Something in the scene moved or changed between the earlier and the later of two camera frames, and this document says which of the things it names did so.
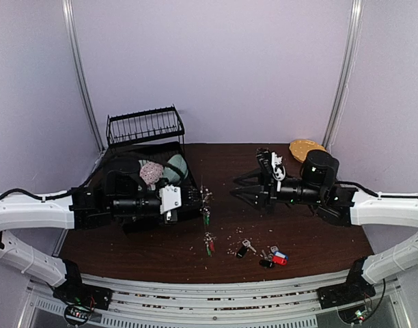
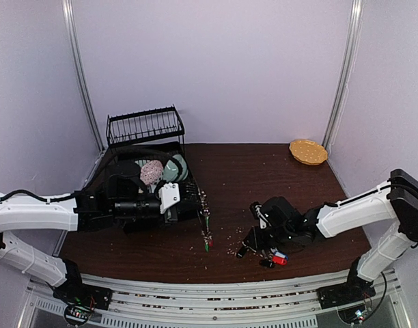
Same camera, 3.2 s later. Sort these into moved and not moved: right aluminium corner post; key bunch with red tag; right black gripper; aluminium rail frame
Moved: right black gripper
Not moved: key bunch with red tag; right aluminium corner post; aluminium rail frame
